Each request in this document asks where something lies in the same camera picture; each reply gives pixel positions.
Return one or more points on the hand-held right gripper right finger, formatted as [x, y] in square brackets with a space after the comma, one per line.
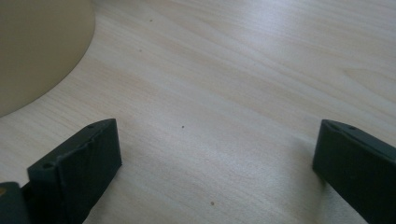
[358, 165]

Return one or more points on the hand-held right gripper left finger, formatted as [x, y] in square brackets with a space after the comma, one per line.
[81, 168]

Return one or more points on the beige round container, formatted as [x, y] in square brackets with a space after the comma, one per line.
[37, 49]

